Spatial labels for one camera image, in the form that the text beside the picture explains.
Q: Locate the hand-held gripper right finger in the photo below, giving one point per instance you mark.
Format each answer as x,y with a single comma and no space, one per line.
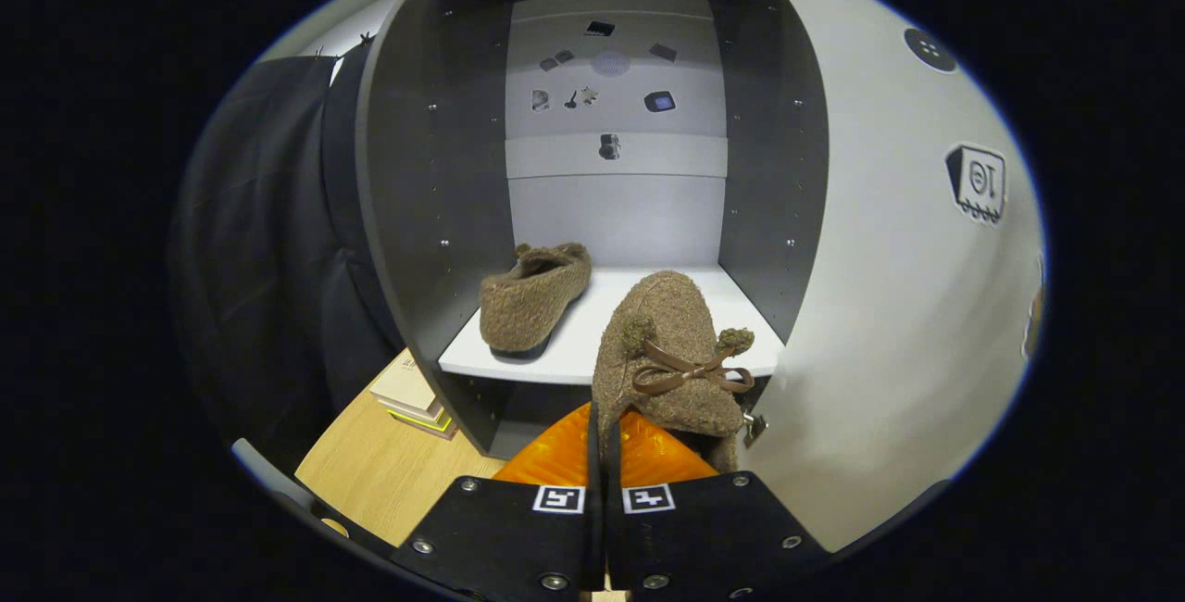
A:
685,537

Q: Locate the black backdrop cloth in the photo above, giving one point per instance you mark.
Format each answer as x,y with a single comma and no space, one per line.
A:
259,241

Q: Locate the dark grey shoe cabinet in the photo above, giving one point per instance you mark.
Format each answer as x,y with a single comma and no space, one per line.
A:
417,167

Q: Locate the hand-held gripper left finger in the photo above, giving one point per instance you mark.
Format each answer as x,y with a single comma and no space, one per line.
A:
594,463

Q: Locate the white cabinet shelf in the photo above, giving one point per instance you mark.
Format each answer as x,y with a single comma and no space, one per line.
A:
583,333

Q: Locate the orange white book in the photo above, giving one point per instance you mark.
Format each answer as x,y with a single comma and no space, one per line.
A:
405,384

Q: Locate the brown fuzzy shoe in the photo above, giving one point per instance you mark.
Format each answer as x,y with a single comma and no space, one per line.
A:
667,324
532,301

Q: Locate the yellow edged book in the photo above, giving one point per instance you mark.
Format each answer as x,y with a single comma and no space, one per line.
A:
426,421

